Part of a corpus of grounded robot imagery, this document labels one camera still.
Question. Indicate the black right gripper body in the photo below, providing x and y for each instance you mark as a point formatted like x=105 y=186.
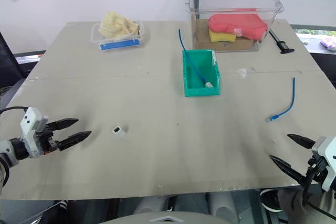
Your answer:
x=316 y=169

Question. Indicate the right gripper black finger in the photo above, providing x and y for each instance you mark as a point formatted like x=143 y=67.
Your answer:
x=287 y=169
x=302 y=141

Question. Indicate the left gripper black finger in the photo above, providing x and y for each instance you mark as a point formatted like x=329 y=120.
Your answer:
x=64 y=123
x=74 y=139

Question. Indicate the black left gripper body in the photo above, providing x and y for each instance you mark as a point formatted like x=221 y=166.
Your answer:
x=46 y=142

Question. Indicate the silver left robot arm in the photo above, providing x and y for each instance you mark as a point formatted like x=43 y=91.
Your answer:
x=5 y=150

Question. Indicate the small white connector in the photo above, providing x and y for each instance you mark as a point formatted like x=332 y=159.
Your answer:
x=119 y=130

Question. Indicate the white and black shoe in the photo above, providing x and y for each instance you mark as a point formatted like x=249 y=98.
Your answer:
x=270 y=200

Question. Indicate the black striped shoe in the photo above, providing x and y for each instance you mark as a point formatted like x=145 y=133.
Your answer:
x=56 y=212

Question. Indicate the grey rounded robot leg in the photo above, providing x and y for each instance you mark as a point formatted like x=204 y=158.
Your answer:
x=223 y=205
x=151 y=204

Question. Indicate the dark side table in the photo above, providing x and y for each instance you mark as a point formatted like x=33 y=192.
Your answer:
x=325 y=64

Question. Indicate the small clear plastic scrap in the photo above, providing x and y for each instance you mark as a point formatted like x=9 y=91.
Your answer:
x=242 y=72

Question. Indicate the blue container lid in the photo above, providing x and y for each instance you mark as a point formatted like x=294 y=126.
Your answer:
x=118 y=44

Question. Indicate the black caliper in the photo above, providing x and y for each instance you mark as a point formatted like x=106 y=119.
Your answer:
x=282 y=45

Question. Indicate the purple object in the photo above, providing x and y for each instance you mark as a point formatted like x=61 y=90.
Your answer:
x=329 y=43

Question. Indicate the pale yellow crumpled cloth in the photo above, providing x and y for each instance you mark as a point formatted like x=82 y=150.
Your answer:
x=116 y=24

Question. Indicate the small clear plastic container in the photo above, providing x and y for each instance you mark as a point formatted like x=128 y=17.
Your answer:
x=141 y=33

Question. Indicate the grey robot torso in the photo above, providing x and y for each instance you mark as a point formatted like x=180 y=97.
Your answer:
x=168 y=218

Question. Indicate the green plastic parts bin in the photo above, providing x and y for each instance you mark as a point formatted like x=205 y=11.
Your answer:
x=189 y=77

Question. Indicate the yellow sponge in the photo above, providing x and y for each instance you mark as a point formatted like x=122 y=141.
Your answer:
x=220 y=37

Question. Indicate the pink cloth bundle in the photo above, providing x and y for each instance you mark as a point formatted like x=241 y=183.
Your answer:
x=236 y=23

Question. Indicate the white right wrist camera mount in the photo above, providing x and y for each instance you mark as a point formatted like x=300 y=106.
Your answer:
x=326 y=155

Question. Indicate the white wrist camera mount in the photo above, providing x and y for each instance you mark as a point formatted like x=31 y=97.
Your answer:
x=31 y=129
x=326 y=155

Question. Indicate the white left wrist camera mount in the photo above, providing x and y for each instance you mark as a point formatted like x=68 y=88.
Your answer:
x=31 y=129

